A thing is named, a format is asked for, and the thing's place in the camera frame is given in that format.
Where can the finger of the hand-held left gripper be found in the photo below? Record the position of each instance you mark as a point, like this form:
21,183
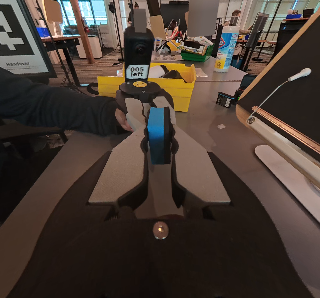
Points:
133,108
162,101

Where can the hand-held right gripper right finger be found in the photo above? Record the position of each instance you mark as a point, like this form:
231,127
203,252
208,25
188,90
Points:
200,175

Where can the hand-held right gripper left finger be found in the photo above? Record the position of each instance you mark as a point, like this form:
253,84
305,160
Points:
120,173

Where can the blue and black sponge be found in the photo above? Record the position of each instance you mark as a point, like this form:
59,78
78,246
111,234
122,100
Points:
157,138

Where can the person's left forearm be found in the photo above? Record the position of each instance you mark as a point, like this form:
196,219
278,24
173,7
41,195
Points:
62,108

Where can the black angular object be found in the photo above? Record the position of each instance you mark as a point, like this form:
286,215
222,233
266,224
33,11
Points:
175,74

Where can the person's left hand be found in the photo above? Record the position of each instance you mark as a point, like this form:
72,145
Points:
122,121

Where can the yellow storage bin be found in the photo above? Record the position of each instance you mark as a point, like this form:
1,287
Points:
175,93

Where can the white and black tool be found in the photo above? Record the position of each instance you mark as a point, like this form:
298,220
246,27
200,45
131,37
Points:
163,49

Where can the printed paper sheet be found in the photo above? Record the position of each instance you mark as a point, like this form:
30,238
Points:
201,72
165,57

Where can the small yellow bin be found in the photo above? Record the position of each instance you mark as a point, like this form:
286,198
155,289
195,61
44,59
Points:
175,45

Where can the white cabinet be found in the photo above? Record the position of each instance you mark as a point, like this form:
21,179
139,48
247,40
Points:
90,47

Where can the dark brown panel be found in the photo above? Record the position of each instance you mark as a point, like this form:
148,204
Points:
152,2

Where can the black speaker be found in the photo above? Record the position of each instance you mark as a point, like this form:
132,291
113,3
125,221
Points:
111,8

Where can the black screen panel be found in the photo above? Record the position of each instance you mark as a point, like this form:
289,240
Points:
175,12

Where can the red fire extinguisher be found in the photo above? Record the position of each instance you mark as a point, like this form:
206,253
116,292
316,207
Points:
86,26

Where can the small black battery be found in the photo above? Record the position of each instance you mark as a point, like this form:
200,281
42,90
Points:
225,100

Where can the reddish wooden pillar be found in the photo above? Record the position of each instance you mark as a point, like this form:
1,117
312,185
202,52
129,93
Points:
80,27

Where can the wooden top desk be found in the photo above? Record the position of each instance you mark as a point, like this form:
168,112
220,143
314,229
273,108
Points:
61,37

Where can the white wipes canister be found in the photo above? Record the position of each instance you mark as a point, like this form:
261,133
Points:
226,52

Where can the dark zip case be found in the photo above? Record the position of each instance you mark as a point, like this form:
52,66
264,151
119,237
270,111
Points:
246,82

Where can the beige reflector panel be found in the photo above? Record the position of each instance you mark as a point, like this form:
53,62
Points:
52,11

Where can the small blue crate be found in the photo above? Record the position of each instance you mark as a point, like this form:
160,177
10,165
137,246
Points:
43,31

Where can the framed marker sign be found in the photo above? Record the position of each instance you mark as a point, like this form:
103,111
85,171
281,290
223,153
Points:
22,60

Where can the framed sign on stand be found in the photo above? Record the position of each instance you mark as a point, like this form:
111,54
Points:
258,27

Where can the black board with wooden rim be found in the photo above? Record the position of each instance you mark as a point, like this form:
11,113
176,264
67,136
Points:
287,90

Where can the black cabinet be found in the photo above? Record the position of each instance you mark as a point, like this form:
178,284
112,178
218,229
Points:
290,37

